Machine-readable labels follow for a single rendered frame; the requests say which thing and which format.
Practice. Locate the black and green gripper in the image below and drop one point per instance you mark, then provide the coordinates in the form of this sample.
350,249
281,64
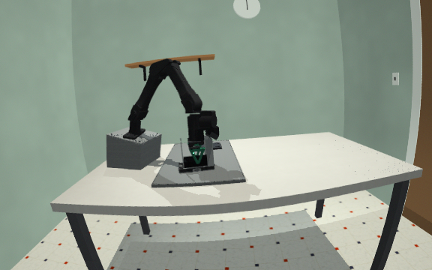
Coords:
195,147

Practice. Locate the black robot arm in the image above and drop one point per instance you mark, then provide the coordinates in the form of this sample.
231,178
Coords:
191,101

